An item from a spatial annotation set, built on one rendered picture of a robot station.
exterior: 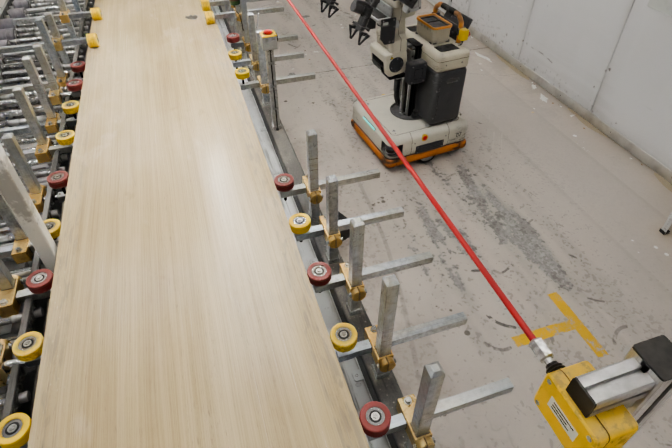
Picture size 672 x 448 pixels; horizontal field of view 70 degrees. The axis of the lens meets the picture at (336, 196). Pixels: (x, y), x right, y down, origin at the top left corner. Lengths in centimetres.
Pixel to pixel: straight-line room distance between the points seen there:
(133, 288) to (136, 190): 50
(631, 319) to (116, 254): 248
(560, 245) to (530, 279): 37
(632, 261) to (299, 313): 228
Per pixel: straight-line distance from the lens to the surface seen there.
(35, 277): 185
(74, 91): 295
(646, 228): 359
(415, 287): 274
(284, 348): 144
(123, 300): 166
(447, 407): 146
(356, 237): 145
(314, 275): 158
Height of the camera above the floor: 212
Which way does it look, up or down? 41 degrees down
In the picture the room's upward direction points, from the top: straight up
